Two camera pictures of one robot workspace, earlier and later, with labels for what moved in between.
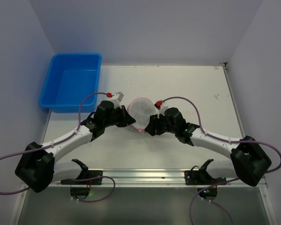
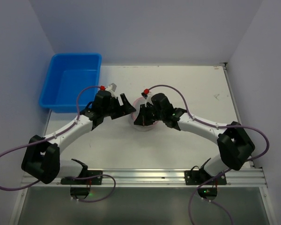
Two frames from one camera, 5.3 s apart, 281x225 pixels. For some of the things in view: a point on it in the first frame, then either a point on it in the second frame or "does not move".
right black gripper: x=156 y=124 -> x=147 y=113
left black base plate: x=90 y=174 does not move
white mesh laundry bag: x=141 y=108 does not move
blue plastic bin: x=70 y=77 does not move
